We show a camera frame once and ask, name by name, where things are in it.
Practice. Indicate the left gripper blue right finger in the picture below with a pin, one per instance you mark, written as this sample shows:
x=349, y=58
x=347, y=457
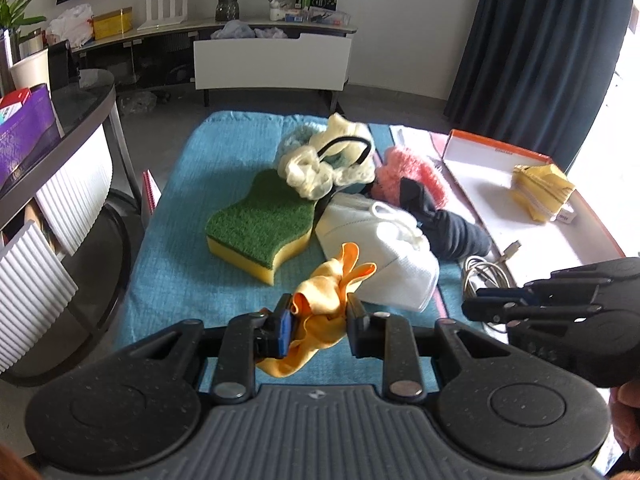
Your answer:
x=357, y=327

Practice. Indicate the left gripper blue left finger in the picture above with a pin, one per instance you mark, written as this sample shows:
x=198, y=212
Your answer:
x=282, y=327

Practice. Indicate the orange yellow cloth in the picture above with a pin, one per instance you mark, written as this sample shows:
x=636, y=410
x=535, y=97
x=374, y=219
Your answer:
x=319, y=307

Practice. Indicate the white face mask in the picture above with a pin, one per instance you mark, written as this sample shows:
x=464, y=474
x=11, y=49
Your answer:
x=406, y=269

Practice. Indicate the dark navy sock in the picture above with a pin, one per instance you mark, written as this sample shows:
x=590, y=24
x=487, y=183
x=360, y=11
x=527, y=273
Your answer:
x=451, y=237

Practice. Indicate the yellow striped cloth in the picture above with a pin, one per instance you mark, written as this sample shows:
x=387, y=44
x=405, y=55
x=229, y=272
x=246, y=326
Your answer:
x=541, y=190

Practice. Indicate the pink fluffy sock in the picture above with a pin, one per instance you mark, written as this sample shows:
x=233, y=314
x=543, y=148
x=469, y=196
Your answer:
x=400, y=162

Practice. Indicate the person's right hand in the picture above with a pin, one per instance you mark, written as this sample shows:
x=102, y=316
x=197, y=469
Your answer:
x=624, y=402

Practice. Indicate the person's left hand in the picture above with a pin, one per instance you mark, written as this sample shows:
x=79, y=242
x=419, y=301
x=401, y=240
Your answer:
x=13, y=467

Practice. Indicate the green yellow sponge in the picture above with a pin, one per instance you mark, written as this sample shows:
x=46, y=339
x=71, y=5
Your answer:
x=269, y=226

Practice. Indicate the orange white cardboard box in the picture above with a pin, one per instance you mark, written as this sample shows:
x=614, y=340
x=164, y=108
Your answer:
x=482, y=168

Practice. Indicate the blue towel mat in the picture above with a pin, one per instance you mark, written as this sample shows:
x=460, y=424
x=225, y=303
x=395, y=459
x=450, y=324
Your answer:
x=177, y=277

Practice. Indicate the cream scrunchie with black band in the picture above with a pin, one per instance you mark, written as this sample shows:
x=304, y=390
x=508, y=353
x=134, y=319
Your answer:
x=338, y=156

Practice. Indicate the light blue knitted item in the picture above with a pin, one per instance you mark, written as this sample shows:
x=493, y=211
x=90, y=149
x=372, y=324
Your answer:
x=296, y=138

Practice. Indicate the white TV cabinet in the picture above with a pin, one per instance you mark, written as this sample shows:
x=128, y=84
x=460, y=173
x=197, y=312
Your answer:
x=311, y=56

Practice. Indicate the dark blue curtain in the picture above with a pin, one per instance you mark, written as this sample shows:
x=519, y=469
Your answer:
x=534, y=73

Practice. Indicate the purple box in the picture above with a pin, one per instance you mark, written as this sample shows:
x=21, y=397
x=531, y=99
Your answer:
x=29, y=129

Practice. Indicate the white router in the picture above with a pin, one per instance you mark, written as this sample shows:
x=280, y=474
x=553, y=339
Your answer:
x=160, y=14

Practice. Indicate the yellow box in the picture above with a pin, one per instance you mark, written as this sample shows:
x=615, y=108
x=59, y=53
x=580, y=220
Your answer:
x=114, y=23

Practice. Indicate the white paper cup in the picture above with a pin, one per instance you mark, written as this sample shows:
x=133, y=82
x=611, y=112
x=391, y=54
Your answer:
x=31, y=71

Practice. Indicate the white plastic bag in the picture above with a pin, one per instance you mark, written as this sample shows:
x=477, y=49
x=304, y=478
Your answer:
x=74, y=26

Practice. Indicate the left green plant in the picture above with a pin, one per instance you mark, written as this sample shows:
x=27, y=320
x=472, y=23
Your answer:
x=13, y=18

